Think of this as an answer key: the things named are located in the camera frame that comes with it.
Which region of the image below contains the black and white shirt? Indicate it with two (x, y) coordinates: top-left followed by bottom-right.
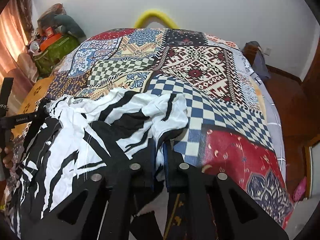
(8, 88), (188, 238)

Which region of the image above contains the person left hand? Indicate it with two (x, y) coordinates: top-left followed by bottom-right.
(1, 132), (14, 169)

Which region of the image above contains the wooden lap desk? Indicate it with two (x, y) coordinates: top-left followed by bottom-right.
(11, 76), (54, 138)

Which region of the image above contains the green patterned storage bag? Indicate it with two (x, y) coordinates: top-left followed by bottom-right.
(33, 34), (80, 77)

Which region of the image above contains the patchwork patterned bed blanket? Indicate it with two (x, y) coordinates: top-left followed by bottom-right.
(4, 27), (295, 240)

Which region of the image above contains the orange box on pile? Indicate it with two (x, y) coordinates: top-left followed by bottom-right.
(40, 27), (62, 51)

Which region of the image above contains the pink orange curtain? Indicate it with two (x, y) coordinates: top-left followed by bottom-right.
(0, 0), (41, 91)

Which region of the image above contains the grey bag by bed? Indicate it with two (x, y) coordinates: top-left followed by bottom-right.
(242, 41), (271, 81)

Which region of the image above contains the yellow curved bed rail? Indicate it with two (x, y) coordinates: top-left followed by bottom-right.
(134, 9), (179, 29)

